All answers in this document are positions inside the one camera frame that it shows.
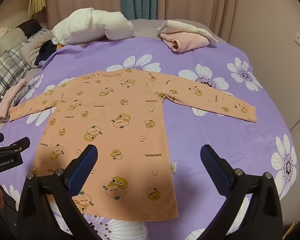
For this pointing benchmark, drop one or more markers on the white fluffy blanket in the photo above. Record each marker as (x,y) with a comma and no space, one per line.
(90,25)

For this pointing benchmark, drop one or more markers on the dark navy cloth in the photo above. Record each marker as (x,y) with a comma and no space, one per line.
(46,52)

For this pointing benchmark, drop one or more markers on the light pink cloth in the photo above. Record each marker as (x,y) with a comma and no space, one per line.
(8,100)

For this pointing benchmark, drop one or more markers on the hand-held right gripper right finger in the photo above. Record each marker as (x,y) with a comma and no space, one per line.
(215,168)

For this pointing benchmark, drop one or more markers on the beige cushion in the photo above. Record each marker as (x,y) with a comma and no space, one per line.
(7,38)

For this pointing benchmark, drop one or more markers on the orange cartoon print shirt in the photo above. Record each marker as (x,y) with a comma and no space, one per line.
(127,130)

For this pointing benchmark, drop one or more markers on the pink folded garment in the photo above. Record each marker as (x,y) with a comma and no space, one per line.
(187,42)

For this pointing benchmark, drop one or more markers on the grey plaid pillow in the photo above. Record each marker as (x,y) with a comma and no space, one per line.
(7,72)

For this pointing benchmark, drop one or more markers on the cream fleece garment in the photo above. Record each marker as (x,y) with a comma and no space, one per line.
(185,27)

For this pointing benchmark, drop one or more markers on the purple floral bedsheet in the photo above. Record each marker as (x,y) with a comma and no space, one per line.
(202,142)

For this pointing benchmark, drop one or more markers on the yellow fringed hanging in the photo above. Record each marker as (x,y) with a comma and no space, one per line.
(37,0)

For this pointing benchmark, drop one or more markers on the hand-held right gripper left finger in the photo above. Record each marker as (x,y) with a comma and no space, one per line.
(82,171)

